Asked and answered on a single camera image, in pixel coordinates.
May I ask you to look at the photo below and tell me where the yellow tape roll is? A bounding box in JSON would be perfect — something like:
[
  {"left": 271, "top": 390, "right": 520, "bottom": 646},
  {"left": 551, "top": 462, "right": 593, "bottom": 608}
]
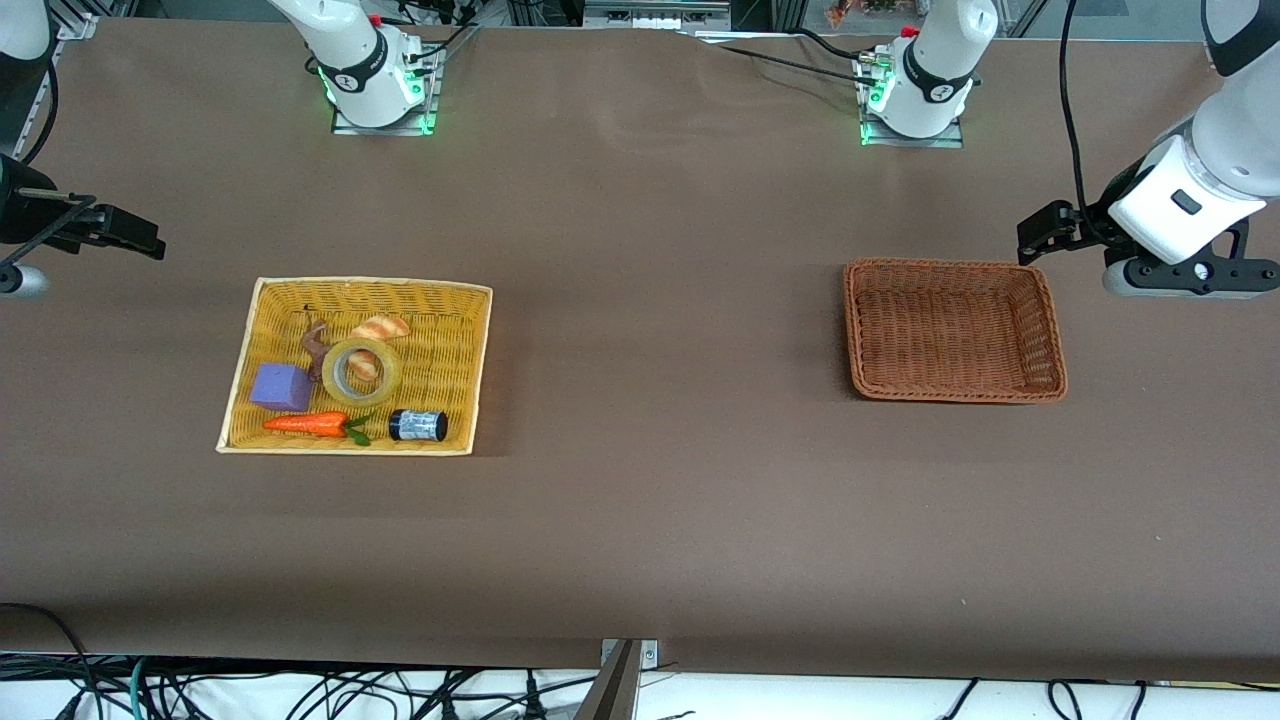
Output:
[{"left": 322, "top": 338, "right": 402, "bottom": 407}]

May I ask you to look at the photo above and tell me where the brown wicker basket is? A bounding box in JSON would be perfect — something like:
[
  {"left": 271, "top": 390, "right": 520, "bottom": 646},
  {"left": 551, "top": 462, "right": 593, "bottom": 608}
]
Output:
[{"left": 843, "top": 258, "right": 1069, "bottom": 405}]

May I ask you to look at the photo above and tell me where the purple foam block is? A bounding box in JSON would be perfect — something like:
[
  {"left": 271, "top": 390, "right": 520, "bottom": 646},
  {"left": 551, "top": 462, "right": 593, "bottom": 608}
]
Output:
[{"left": 249, "top": 363, "right": 313, "bottom": 413}]

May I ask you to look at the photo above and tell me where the brown toy figure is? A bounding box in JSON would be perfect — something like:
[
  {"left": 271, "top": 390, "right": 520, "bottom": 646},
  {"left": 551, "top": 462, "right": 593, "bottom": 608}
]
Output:
[{"left": 299, "top": 320, "right": 336, "bottom": 383}]

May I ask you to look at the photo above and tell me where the orange toy carrot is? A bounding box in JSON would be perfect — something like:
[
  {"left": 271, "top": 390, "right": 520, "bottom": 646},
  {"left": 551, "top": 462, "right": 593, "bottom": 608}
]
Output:
[{"left": 262, "top": 410, "right": 376, "bottom": 447}]

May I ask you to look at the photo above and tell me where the toy bread loaf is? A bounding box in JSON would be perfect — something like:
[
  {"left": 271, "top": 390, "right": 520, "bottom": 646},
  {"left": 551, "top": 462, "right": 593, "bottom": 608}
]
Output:
[{"left": 347, "top": 315, "right": 412, "bottom": 381}]

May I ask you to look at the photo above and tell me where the orange background object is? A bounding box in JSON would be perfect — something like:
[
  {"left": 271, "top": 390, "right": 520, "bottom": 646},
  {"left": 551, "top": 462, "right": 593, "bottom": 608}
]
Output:
[{"left": 825, "top": 0, "right": 906, "bottom": 26}]

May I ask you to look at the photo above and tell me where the yellow wicker basket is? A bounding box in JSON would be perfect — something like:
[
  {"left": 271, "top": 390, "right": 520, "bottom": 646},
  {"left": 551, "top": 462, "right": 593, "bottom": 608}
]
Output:
[{"left": 216, "top": 277, "right": 494, "bottom": 457}]

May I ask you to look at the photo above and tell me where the black can with white label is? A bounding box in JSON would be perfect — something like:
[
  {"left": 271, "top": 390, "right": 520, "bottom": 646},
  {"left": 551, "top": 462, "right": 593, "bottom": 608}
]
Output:
[{"left": 388, "top": 408, "right": 448, "bottom": 443}]

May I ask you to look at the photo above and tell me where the grey metal box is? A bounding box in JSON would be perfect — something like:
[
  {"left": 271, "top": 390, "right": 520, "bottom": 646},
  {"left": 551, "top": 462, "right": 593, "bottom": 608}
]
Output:
[{"left": 583, "top": 0, "right": 733, "bottom": 31}]

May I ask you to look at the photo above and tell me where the brown table cover sheet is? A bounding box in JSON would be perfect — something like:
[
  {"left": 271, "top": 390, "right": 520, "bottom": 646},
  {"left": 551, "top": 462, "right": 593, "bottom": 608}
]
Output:
[{"left": 0, "top": 18, "right": 1280, "bottom": 686}]

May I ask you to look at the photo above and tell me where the dark metal bar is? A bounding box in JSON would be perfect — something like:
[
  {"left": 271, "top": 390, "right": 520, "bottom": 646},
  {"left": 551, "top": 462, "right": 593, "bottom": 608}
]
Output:
[{"left": 572, "top": 640, "right": 643, "bottom": 720}]

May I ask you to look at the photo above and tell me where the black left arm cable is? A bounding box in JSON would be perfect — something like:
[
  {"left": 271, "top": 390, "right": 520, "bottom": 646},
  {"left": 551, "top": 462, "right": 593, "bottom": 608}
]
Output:
[{"left": 1058, "top": 0, "right": 1116, "bottom": 251}]

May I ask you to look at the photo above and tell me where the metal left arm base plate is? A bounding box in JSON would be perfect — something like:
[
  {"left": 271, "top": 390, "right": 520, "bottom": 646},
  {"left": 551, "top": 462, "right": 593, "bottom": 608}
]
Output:
[{"left": 858, "top": 50, "right": 966, "bottom": 149}]

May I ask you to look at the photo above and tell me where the aluminium frame rail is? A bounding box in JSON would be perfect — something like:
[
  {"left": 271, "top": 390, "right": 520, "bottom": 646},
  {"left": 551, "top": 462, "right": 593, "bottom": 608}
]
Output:
[{"left": 45, "top": 0, "right": 136, "bottom": 41}]

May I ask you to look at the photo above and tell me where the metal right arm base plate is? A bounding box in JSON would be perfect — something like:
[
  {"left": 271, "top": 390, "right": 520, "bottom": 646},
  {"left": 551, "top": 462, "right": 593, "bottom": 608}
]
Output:
[{"left": 330, "top": 40, "right": 441, "bottom": 136}]

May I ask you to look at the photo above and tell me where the short black table cable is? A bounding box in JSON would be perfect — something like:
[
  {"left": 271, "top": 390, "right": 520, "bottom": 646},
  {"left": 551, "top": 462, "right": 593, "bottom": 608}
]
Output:
[{"left": 795, "top": 28, "right": 876, "bottom": 59}]

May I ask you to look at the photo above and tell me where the long black table cable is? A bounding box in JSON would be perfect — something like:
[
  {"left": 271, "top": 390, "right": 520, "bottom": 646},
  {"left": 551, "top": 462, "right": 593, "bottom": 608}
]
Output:
[{"left": 680, "top": 30, "right": 881, "bottom": 83}]

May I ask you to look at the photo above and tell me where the black arched floor cable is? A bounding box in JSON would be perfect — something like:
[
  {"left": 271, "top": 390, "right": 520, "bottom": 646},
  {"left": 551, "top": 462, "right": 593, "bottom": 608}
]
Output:
[{"left": 0, "top": 603, "right": 101, "bottom": 720}]

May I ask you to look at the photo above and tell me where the small metal bracket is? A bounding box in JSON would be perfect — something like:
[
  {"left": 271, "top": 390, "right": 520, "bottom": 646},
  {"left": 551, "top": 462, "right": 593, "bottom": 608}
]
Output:
[{"left": 600, "top": 638, "right": 661, "bottom": 669}]

